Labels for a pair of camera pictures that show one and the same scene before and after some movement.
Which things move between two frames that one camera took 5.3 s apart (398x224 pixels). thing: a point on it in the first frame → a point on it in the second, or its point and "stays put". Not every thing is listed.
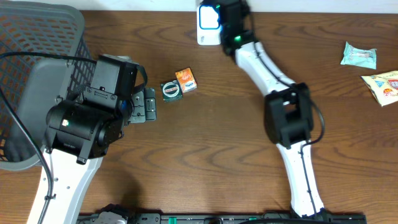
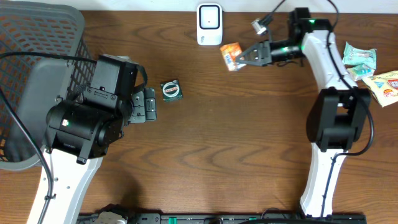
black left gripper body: [138, 111] stays put
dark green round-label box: [171, 91] stays put
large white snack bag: [384, 86] stays put
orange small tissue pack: [186, 79] → [231, 53]
